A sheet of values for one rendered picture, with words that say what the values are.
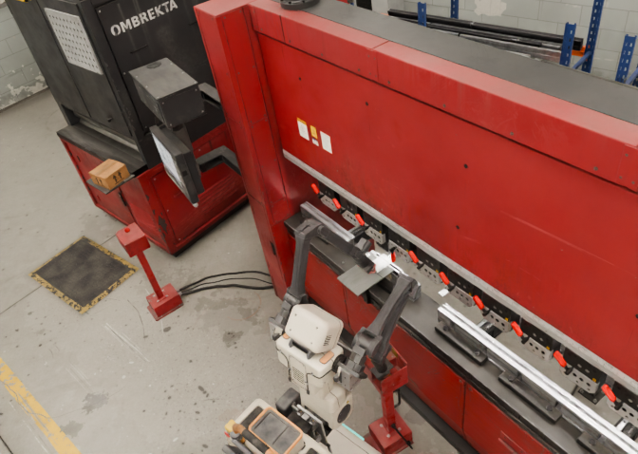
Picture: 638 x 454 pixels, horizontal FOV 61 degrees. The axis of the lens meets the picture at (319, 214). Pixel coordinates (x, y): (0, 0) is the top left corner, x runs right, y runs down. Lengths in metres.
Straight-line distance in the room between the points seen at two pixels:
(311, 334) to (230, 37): 1.57
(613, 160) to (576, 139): 0.12
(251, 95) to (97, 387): 2.41
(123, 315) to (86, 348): 0.36
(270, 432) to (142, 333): 2.09
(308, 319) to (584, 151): 1.28
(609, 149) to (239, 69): 1.97
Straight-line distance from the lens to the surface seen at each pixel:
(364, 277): 3.02
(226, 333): 4.26
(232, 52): 3.01
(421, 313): 3.00
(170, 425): 3.97
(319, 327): 2.35
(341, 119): 2.67
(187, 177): 3.30
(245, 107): 3.15
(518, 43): 4.31
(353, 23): 2.53
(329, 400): 2.70
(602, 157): 1.75
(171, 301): 4.53
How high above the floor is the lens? 3.20
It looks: 40 degrees down
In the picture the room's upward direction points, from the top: 10 degrees counter-clockwise
